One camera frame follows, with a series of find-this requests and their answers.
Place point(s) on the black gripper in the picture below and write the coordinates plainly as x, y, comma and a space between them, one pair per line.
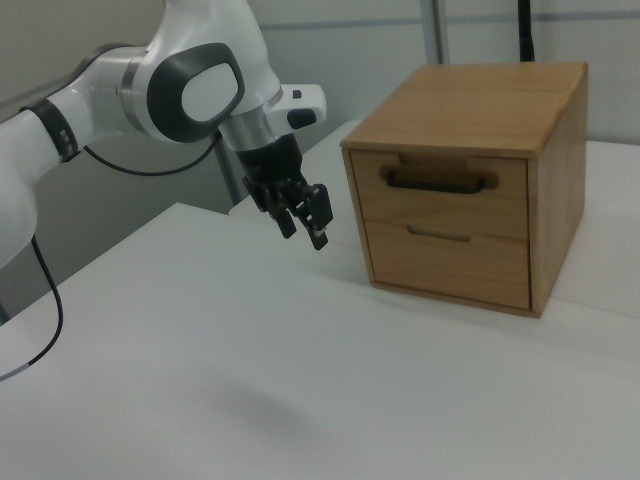
272, 165

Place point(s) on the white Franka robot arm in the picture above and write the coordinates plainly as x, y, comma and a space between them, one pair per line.
165, 75

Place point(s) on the wooden drawer cabinet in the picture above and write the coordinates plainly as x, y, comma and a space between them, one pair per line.
480, 110

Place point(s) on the black upright pole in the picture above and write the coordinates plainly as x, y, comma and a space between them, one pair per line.
526, 30

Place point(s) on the grey partition post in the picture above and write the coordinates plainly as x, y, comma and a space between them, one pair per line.
440, 30

